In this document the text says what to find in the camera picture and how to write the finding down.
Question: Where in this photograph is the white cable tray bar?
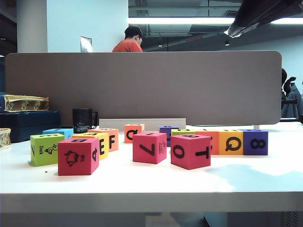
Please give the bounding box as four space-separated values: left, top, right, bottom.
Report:
98 118 187 133

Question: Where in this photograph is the orange foam block with X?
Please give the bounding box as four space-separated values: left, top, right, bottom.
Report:
87 128 119 152

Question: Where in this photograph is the purple foam block with G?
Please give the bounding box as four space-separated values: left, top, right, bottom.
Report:
243 129 269 156

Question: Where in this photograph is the ceiling light strip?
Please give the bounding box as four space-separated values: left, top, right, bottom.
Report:
128 17 303 25

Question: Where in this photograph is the brown desk partition panel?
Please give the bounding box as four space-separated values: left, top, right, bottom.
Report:
4 50 283 126

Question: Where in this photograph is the yellow foam block with Q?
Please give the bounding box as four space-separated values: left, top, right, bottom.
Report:
218 130 244 156

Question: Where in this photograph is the orange foam block with D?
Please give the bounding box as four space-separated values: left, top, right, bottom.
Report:
124 123 145 144

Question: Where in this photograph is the black mug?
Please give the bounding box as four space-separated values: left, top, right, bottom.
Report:
72 108 98 134

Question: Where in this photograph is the person in orange shirt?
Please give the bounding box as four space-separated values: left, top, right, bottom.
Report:
112 25 144 52

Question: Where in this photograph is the yellow foam block with A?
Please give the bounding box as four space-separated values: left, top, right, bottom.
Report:
71 132 109 161

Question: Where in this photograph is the pink foam block with T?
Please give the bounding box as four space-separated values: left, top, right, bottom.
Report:
170 134 212 170

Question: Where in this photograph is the small cream ornate box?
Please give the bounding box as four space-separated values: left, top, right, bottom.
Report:
0 128 12 150

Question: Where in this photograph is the long cream ornate box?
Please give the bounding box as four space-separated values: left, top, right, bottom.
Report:
3 94 50 113

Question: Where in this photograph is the black chair headrest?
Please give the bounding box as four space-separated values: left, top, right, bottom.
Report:
284 76 298 96

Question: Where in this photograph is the green foam block with N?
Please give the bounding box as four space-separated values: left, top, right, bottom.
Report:
170 129 196 137

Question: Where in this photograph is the person with glasses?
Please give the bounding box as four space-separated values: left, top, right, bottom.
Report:
281 68 288 94

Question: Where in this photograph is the framed wall sign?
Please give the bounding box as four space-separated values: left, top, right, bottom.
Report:
80 36 93 53

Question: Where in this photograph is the pink foam block with Yak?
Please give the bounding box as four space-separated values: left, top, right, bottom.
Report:
57 137 100 176

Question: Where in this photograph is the grey jacket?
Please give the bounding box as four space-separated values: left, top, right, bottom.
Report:
281 84 303 119

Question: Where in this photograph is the purple foam block with R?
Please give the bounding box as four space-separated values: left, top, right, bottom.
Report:
159 125 186 148

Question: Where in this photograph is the pink foam block with 7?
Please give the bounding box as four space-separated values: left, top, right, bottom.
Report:
132 131 167 165

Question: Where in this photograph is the orange foam block with I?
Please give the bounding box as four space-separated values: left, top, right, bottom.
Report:
195 131 220 156

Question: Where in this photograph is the blue foam letter block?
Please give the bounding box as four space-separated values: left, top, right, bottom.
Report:
42 128 74 140

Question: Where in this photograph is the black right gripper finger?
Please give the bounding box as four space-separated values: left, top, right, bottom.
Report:
224 6 303 38
224 0 303 33

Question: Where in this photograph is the green foam block with Duck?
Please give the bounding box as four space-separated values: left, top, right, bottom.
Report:
30 133 65 167

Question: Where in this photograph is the navy blue case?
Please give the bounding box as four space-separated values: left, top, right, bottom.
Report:
0 110 61 143

